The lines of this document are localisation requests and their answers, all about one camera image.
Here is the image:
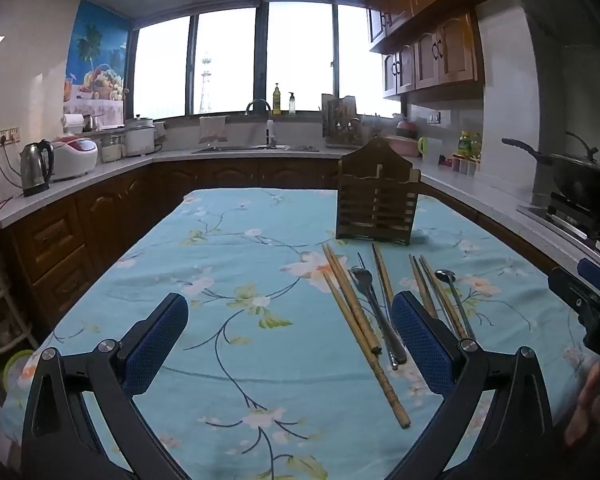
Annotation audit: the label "steel sink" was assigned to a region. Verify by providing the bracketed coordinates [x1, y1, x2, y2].
[192, 144, 320, 154]

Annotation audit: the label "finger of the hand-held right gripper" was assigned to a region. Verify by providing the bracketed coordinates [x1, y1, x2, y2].
[578, 258, 600, 302]
[547, 266, 600, 324]

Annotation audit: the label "clear pitcher green handle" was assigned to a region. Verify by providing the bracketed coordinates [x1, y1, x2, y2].
[417, 136, 444, 165]

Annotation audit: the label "wooden cabinets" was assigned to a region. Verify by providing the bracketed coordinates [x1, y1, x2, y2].
[0, 157, 563, 346]
[358, 0, 504, 101]

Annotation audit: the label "white metal rack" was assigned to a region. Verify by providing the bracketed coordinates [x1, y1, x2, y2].
[0, 231, 39, 357]

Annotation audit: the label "small white jar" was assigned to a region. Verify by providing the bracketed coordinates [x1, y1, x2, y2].
[101, 135, 126, 163]

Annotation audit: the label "wooden lower cabinets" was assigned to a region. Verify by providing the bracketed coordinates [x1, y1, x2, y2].
[0, 157, 563, 346]

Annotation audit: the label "brown wooden chopstick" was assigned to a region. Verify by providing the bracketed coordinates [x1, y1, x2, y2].
[408, 254, 439, 320]
[419, 254, 469, 340]

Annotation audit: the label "steel fork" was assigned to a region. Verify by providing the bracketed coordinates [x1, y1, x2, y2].
[349, 266, 407, 365]

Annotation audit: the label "steel spoon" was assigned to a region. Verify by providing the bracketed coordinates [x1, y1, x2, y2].
[434, 269, 477, 342]

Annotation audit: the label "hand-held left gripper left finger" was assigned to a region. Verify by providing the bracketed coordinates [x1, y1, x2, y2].
[20, 291, 190, 480]

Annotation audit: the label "kitchen window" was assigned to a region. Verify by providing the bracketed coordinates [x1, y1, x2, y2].
[130, 0, 402, 119]

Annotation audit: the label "pink basin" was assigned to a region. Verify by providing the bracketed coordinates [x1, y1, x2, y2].
[385, 135, 421, 157]

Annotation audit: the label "wooden utensil holder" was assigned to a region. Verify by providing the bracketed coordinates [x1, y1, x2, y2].
[335, 136, 422, 246]

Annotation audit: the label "hanging dish towel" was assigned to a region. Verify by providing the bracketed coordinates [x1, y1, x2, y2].
[198, 116, 229, 144]

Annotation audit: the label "chrome faucet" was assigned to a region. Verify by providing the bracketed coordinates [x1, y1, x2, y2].
[245, 99, 276, 147]

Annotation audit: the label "white red rice cooker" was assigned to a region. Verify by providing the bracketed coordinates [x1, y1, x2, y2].
[50, 135, 99, 182]

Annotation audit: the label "blue floral tablecloth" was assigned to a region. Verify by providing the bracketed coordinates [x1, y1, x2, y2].
[2, 187, 600, 480]

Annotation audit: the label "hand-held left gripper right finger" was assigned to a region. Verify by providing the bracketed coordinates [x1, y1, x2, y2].
[390, 289, 557, 480]

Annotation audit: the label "gas stove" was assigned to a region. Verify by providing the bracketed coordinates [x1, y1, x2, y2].
[517, 192, 600, 262]

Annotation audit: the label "bamboo chopstick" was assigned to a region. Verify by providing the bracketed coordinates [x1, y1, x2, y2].
[321, 244, 378, 354]
[321, 271, 412, 430]
[328, 244, 384, 355]

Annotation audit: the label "black wok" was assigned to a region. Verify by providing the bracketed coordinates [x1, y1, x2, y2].
[501, 132, 600, 214]

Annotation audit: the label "wooden upper cabinets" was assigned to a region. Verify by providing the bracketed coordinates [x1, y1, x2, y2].
[358, 0, 504, 101]

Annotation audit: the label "dark wooden chopstick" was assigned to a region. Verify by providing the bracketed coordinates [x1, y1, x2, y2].
[376, 243, 397, 306]
[371, 243, 393, 311]

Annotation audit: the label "white kitchen countertop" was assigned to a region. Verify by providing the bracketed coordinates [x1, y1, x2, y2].
[0, 144, 600, 272]

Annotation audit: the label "tropical fruit wall poster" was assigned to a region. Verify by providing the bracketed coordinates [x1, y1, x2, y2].
[62, 0, 131, 116]

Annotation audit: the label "white slow cooker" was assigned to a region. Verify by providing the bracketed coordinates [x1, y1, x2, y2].
[124, 116, 157, 157]

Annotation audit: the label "person's right hand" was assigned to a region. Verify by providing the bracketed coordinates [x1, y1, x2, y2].
[564, 359, 600, 448]

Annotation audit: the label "green plastic lid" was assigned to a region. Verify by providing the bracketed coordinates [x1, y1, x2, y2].
[2, 349, 37, 397]

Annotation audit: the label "steel electric kettle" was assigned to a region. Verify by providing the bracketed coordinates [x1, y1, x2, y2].
[20, 140, 55, 198]

